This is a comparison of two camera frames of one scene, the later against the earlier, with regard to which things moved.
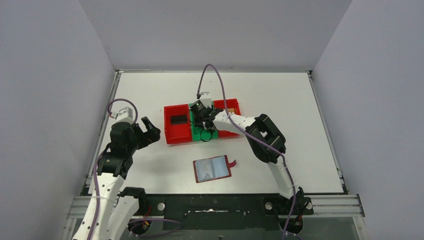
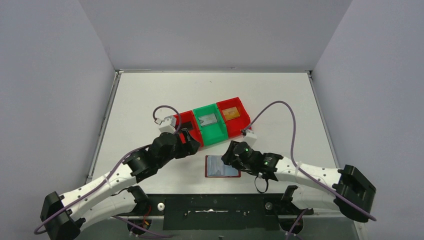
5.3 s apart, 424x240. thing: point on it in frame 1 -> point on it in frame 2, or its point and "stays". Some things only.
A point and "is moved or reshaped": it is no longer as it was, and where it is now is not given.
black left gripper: (139, 133) -> (185, 143)
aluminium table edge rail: (103, 127) stays
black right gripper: (198, 121) -> (230, 158)
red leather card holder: (212, 168) is moved or reshaped
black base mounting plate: (230, 212) stays
